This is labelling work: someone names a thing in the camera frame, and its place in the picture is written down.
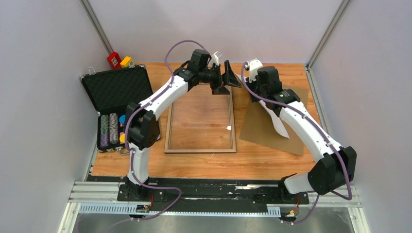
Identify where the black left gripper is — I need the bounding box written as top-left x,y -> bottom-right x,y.
199,60 -> 242,95

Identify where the sunflower photo print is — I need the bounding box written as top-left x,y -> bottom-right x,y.
236,74 -> 290,139

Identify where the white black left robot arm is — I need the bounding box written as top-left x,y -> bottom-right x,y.
124,49 -> 242,200

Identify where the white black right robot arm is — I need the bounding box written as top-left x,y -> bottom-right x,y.
245,66 -> 357,203

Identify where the brown cardboard backing board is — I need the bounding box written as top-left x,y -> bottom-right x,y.
233,89 -> 305,156

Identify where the yellow toy block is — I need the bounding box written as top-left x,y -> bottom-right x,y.
120,56 -> 135,68

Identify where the blue round chip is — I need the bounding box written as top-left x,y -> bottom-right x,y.
119,115 -> 125,125

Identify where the red toy house block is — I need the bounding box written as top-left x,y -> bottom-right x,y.
106,51 -> 122,69

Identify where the black poker chip case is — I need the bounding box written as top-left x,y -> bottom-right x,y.
80,65 -> 153,152

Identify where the yellow round chip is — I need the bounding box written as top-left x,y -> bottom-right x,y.
119,132 -> 125,143

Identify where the grey pink chip stack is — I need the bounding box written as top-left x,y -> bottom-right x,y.
109,113 -> 118,144

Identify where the green purple chip stack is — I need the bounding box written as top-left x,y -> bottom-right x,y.
100,115 -> 109,149

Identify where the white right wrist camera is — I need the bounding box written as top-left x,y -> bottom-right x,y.
244,58 -> 263,83

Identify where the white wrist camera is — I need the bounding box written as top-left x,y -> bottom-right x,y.
209,51 -> 222,67
244,58 -> 263,83

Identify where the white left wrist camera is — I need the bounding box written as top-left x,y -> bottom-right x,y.
209,51 -> 222,67

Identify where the wooden picture frame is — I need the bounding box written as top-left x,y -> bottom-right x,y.
164,80 -> 237,154

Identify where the aluminium rail frame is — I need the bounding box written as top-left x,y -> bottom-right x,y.
67,61 -> 357,225

